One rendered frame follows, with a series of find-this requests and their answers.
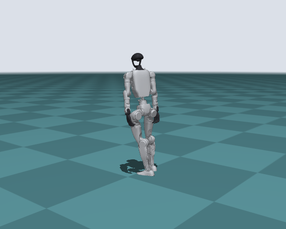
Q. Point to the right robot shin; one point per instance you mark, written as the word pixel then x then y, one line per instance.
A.
pixel 152 152

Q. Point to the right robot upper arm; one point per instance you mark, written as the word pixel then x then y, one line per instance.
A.
pixel 153 83

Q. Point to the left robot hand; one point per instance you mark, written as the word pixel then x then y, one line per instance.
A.
pixel 130 123

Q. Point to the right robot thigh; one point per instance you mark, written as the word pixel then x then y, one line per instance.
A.
pixel 148 126

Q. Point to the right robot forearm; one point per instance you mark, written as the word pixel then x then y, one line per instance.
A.
pixel 154 101

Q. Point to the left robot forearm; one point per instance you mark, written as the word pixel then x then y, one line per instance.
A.
pixel 126 101

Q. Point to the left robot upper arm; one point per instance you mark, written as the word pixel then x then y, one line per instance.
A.
pixel 127 82

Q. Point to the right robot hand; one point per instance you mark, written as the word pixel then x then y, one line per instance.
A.
pixel 156 118

